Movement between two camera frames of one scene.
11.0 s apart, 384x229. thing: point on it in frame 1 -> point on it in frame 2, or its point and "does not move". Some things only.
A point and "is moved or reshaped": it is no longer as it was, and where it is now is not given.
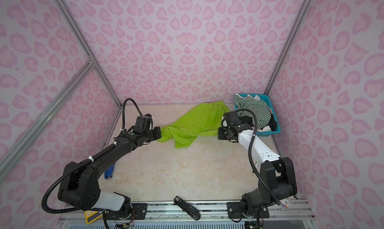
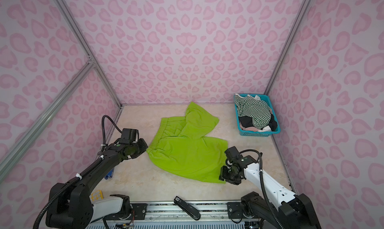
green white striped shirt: (261, 110) does not move
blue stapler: (109, 172) does not move
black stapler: (193, 212) does not move
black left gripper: (159, 132) -> (145, 147)
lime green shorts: (200, 120) is moved or reshaped
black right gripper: (219, 136) -> (222, 175)
